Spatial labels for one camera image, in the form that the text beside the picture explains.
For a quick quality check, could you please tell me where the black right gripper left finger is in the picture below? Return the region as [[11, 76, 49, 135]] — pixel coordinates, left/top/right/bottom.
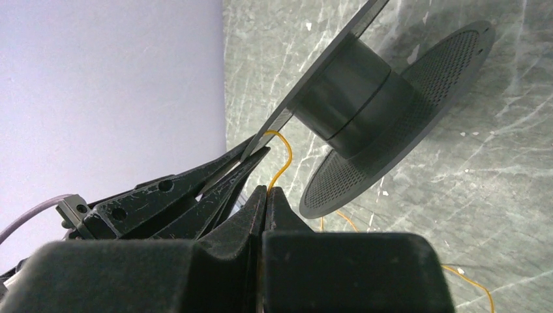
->
[[1, 186, 267, 312]]

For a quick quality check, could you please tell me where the dark grey perforated spool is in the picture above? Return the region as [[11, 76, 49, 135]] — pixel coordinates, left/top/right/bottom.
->
[[243, 1, 495, 219]]

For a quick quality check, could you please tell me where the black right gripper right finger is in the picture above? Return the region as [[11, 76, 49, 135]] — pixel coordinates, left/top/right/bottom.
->
[[262, 187, 455, 312]]

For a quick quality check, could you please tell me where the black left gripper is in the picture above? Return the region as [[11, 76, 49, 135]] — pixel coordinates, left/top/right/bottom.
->
[[55, 137, 253, 240]]

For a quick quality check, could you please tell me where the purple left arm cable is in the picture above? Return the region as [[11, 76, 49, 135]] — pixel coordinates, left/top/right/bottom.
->
[[0, 193, 74, 247]]

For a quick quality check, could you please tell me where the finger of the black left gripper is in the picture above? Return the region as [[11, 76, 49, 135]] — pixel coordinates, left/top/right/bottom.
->
[[148, 147, 270, 239]]

